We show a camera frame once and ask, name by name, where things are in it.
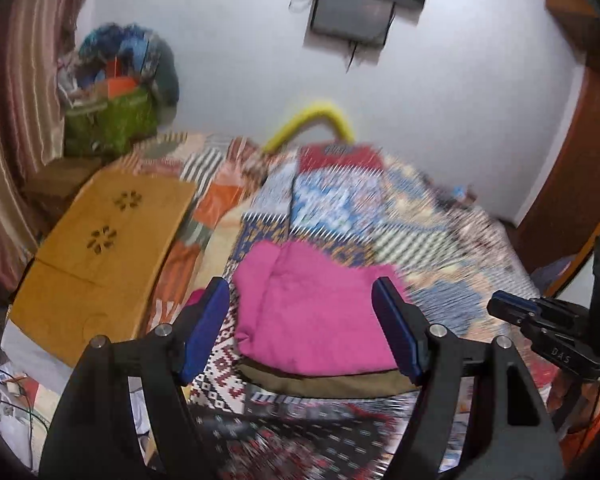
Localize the yellow foam tube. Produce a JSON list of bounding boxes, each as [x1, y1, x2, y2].
[[262, 101, 356, 153]]

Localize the brown wooden door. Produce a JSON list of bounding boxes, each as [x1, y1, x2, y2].
[[512, 0, 600, 296]]

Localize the wooden lap table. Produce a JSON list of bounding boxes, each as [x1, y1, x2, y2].
[[10, 162, 198, 368]]

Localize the striped brown curtain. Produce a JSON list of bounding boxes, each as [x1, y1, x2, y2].
[[0, 0, 103, 306]]

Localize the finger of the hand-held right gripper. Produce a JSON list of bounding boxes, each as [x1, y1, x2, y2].
[[486, 299, 551, 332], [494, 291, 578, 312]]

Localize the olive green pants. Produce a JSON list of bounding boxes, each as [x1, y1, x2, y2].
[[237, 357, 421, 401]]

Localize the pink pants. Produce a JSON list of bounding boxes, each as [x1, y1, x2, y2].
[[232, 240, 413, 378]]

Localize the patchwork printed blanket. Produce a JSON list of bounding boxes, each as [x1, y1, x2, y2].
[[145, 132, 566, 480]]

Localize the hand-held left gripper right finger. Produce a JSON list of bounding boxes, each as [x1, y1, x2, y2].
[[371, 276, 566, 480]]

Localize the pile of blue clothes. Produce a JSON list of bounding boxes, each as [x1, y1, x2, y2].
[[57, 22, 181, 106]]

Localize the brown nightstand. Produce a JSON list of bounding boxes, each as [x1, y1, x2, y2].
[[22, 156, 106, 233]]

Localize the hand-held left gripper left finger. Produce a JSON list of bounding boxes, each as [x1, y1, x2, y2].
[[38, 277, 231, 480]]

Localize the grey wall-mounted box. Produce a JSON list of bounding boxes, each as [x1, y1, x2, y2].
[[309, 0, 397, 48]]

